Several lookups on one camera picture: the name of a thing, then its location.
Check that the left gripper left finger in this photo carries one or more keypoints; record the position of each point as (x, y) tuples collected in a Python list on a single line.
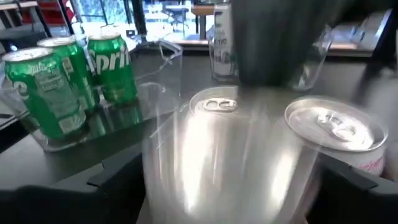
[(118, 193)]

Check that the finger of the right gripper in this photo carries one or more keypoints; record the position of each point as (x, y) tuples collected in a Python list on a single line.
[(273, 46)]

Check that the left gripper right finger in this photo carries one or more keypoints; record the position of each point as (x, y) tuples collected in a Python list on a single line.
[(351, 199)]

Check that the white Celsius energy can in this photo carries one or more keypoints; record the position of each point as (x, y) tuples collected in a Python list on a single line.
[(222, 46)]

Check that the red and white soda can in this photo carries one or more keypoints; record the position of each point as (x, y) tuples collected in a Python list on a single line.
[(335, 124), (214, 104)]

